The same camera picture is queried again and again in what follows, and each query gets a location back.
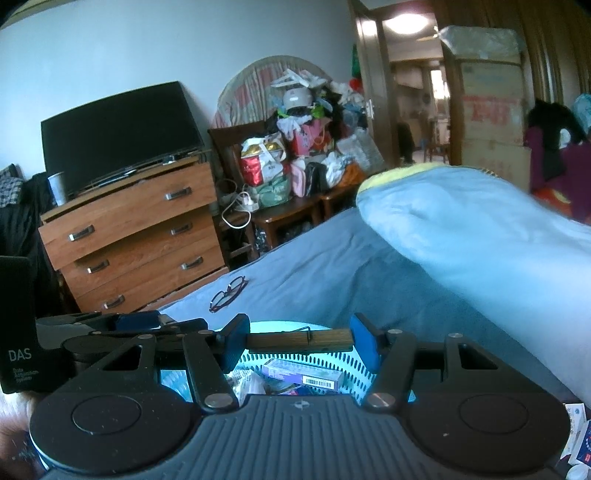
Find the pile of clothes and bags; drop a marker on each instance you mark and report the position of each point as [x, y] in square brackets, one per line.
[332, 134]

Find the checked cloth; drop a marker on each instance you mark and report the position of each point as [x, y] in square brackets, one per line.
[10, 187]

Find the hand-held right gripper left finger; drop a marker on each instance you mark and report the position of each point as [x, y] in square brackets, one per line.
[236, 339]

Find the black garment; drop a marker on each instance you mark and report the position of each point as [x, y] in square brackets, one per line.
[551, 120]

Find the wooden dresser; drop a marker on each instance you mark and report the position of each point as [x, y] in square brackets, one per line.
[138, 207]

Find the striped round cushion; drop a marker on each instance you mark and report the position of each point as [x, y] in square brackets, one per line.
[240, 87]

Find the white medicine bottle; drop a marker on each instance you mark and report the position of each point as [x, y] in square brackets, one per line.
[579, 473]

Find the dark-framed eyeglasses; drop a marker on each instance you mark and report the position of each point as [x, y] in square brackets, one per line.
[227, 295]

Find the red and white bag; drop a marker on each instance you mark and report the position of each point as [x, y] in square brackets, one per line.
[258, 164]

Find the light blue quilt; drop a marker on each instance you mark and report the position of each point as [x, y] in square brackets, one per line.
[485, 230]

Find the brown wooden door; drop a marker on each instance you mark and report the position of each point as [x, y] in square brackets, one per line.
[371, 69]

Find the black flat television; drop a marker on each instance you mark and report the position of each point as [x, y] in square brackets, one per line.
[120, 134]

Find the teal plastic basket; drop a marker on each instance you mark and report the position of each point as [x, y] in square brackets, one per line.
[323, 360]

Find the purple medicine box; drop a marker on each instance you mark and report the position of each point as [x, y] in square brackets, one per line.
[302, 374]

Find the blue bed sheet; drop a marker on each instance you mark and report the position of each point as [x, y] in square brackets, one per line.
[332, 258]

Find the large cardboard box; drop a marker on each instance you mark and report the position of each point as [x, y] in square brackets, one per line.
[496, 161]

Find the dark wooden chair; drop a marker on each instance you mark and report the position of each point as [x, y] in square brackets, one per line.
[231, 147]

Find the grey cup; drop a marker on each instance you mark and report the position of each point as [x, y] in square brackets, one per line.
[58, 189]

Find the clear plastic bag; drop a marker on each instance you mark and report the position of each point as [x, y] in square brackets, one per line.
[480, 41]

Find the red print cardboard box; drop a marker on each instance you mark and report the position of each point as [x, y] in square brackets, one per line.
[494, 117]

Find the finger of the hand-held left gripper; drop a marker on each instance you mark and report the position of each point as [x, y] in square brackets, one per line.
[181, 326]
[137, 319]

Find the wooden clothespin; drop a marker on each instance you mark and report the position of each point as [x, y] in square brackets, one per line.
[295, 339]

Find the round ceiling light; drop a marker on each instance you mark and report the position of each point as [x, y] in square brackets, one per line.
[406, 23]

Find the purple cloth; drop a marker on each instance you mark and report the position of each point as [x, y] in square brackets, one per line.
[577, 175]

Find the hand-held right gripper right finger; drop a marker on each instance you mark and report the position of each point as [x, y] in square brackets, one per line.
[364, 339]

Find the white helmet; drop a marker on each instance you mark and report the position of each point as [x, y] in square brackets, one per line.
[295, 98]

